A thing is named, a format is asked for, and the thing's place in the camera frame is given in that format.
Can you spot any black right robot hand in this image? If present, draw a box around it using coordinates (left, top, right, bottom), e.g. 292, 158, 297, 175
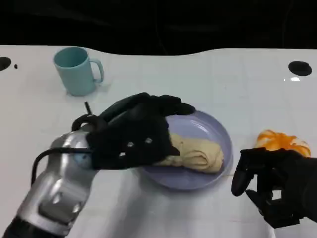
231, 147, 317, 229

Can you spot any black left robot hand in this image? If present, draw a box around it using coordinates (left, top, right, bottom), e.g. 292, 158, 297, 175
86, 92, 196, 171

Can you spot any lilac plate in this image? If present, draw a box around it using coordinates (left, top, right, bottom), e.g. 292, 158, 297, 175
138, 110, 234, 191

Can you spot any beige towel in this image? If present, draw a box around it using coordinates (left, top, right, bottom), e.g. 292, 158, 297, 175
156, 132, 224, 176

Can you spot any pale green mug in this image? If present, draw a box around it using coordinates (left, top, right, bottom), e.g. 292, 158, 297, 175
53, 47, 104, 97

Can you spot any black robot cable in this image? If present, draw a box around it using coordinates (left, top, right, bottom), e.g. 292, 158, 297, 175
71, 101, 112, 132
31, 147, 94, 185

